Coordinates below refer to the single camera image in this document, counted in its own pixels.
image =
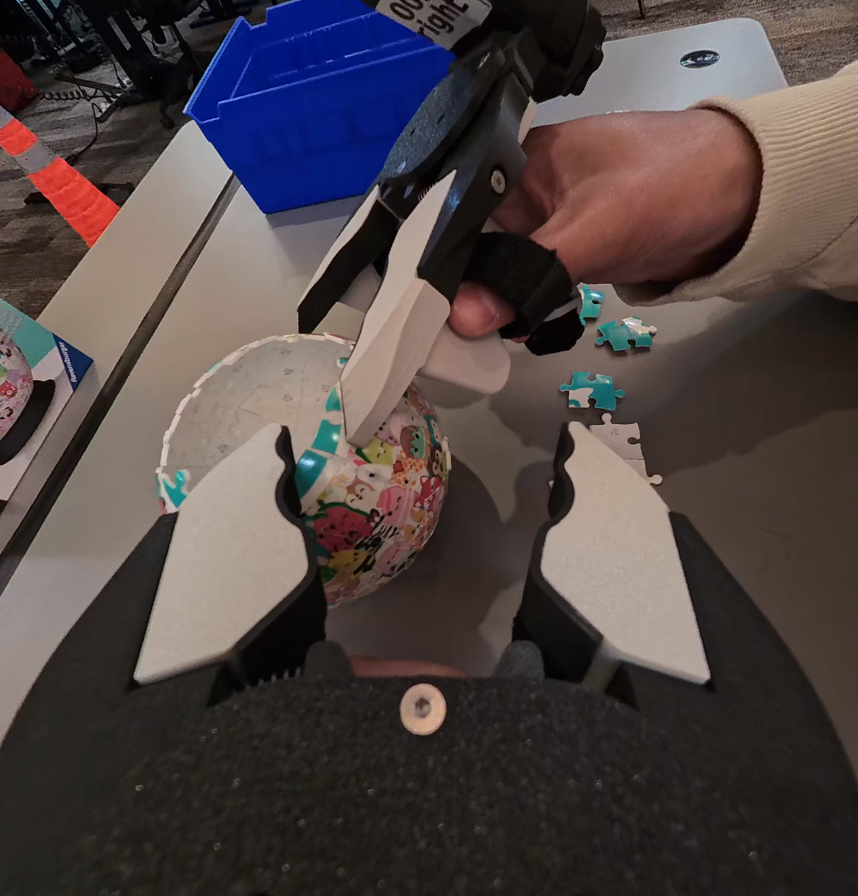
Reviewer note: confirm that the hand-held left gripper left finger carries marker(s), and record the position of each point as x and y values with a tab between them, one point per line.
226	560

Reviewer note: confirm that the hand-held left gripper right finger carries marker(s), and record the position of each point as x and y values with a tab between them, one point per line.
618	560

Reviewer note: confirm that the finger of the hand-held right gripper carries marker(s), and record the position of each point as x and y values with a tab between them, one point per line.
394	336
334	259

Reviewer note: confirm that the colourful puzzle ball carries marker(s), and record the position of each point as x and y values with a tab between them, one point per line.
394	504

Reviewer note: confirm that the white puzzle piece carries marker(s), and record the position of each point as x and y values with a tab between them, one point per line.
621	441

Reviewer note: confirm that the teal puzzle piece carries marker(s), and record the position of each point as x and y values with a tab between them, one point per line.
625	334
593	390
590	302

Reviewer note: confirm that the cardboard puzzle box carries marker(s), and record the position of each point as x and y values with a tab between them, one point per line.
30	392

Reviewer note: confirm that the person's right hand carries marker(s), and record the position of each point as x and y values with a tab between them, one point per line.
625	196

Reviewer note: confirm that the blue plastic bin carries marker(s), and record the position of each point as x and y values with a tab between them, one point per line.
317	119

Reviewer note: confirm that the black desk grommet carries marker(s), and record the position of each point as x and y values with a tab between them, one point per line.
699	59

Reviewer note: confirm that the orange traffic cone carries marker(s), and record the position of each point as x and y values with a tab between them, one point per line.
58	182

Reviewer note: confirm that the red plastic crate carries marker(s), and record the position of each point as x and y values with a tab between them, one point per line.
5	80

